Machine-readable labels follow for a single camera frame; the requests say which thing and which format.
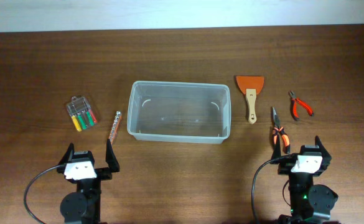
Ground red black small pliers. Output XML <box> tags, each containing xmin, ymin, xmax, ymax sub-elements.
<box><xmin>288</xmin><ymin>90</ymin><xmax>314</xmax><ymax>121</ymax></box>

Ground left black cable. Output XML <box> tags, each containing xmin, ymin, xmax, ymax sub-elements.
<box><xmin>23</xmin><ymin>164</ymin><xmax>66</xmax><ymax>224</ymax></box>

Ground orange socket rail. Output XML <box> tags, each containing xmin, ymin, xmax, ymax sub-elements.
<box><xmin>106</xmin><ymin>111</ymin><xmax>123</xmax><ymax>145</ymax></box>

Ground orange black needle-nose pliers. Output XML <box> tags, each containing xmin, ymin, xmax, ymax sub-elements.
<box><xmin>271</xmin><ymin>107</ymin><xmax>291</xmax><ymax>154</ymax></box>

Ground orange scraper wooden handle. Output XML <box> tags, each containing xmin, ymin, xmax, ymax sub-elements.
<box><xmin>236</xmin><ymin>76</ymin><xmax>264</xmax><ymax>124</ymax></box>

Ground clear plastic container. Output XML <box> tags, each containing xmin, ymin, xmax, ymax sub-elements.
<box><xmin>127</xmin><ymin>81</ymin><xmax>231</xmax><ymax>144</ymax></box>

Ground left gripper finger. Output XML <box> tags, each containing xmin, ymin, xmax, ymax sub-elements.
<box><xmin>58</xmin><ymin>143</ymin><xmax>75</xmax><ymax>165</ymax></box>
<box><xmin>105</xmin><ymin>139</ymin><xmax>120</xmax><ymax>172</ymax></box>

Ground clear screwdriver set case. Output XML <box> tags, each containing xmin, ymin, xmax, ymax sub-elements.
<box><xmin>66</xmin><ymin>96</ymin><xmax>98</xmax><ymax>132</ymax></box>

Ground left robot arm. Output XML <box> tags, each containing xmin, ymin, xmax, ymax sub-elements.
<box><xmin>57</xmin><ymin>139</ymin><xmax>120</xmax><ymax>223</ymax></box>

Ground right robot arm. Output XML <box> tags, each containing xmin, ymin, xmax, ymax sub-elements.
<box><xmin>271</xmin><ymin>136</ymin><xmax>338</xmax><ymax>223</ymax></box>

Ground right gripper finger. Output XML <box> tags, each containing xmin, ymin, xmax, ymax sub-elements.
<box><xmin>315</xmin><ymin>136</ymin><xmax>332</xmax><ymax>162</ymax></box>
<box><xmin>270</xmin><ymin>141</ymin><xmax>281</xmax><ymax>164</ymax></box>

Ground black cable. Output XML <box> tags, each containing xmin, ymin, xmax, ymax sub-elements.
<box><xmin>23</xmin><ymin>164</ymin><xmax>66</xmax><ymax>224</ymax></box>
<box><xmin>251</xmin><ymin>154</ymin><xmax>299</xmax><ymax>224</ymax></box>

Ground right black cable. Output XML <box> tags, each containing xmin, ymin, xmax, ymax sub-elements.
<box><xmin>251</xmin><ymin>154</ymin><xmax>299</xmax><ymax>224</ymax></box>

